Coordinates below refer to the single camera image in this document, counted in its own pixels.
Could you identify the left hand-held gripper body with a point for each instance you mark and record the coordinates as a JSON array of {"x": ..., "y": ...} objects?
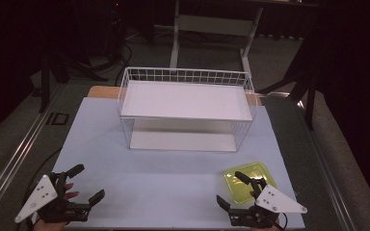
[{"x": 41, "y": 194}]

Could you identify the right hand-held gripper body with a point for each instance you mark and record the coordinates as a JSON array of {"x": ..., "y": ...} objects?
[{"x": 276, "y": 202}]

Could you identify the yellow-green square plate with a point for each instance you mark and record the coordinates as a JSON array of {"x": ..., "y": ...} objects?
[{"x": 236, "y": 189}]

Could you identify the person's right hand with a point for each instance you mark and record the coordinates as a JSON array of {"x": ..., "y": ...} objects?
[{"x": 253, "y": 193}]

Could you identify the person's left hand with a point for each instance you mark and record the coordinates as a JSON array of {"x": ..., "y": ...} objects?
[{"x": 70, "y": 194}]

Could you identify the light blue table mat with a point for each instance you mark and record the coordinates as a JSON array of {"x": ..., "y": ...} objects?
[{"x": 157, "y": 179}]

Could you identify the black stand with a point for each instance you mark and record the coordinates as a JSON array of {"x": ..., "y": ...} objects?
[
  {"x": 45, "y": 83},
  {"x": 310, "y": 106}
]

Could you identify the metal floor rail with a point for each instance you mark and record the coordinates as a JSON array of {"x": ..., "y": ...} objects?
[
  {"x": 16, "y": 157},
  {"x": 324, "y": 166}
]

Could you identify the black floor socket frame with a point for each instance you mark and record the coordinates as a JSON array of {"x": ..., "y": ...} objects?
[{"x": 58, "y": 118}]

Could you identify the white metal desk frame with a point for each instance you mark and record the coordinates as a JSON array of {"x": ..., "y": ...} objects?
[{"x": 212, "y": 25}]

